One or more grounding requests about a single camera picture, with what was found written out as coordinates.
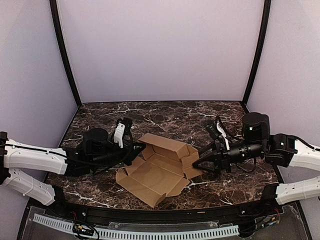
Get brown cardboard paper box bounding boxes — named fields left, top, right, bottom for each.
left=115, top=133, right=202, bottom=208

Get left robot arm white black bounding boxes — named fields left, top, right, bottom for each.
left=0, top=128, right=146, bottom=206

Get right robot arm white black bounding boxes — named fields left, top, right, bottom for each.
left=192, top=112, right=320, bottom=205

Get right small circuit board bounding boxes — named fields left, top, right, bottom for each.
left=261, top=216, right=281, bottom=228

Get small green circuit board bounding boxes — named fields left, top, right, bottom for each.
left=72, top=224, right=95, bottom=236

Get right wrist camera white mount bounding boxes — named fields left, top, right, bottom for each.
left=203, top=116, right=230, bottom=150

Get black front table rail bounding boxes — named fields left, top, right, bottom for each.
left=47, top=201, right=277, bottom=226

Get white slotted cable duct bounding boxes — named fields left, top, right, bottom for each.
left=32, top=213, right=240, bottom=240

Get black right frame post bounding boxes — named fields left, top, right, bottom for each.
left=241, top=0, right=272, bottom=108

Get black frame post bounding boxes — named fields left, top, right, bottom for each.
left=49, top=0, right=82, bottom=108
left=241, top=0, right=272, bottom=108

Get black left frame post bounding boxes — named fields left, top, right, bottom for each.
left=49, top=0, right=82, bottom=108

